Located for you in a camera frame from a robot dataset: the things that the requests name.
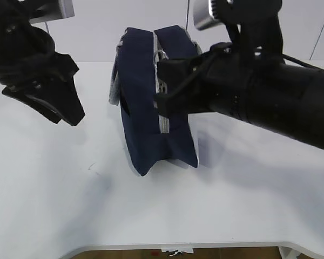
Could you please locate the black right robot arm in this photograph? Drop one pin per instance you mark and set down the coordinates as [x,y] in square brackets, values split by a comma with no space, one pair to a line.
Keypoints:
[248,78]

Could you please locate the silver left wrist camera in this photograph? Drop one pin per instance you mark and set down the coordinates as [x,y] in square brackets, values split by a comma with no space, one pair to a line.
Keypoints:
[45,11]

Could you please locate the navy blue lunch bag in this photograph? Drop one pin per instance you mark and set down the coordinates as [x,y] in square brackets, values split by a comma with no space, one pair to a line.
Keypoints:
[134,83]

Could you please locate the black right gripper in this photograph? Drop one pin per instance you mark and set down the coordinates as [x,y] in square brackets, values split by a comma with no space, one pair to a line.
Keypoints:
[211,82]

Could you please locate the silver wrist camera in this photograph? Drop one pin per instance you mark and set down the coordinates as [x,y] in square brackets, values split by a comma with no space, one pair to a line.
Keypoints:
[45,11]
[205,14]

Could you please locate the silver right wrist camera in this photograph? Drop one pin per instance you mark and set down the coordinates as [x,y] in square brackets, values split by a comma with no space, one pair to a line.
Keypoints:
[205,14]

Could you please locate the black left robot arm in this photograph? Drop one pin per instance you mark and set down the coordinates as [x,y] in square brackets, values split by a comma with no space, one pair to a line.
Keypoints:
[19,38]

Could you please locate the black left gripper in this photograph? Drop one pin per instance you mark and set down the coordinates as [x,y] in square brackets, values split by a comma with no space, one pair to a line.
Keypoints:
[32,73]

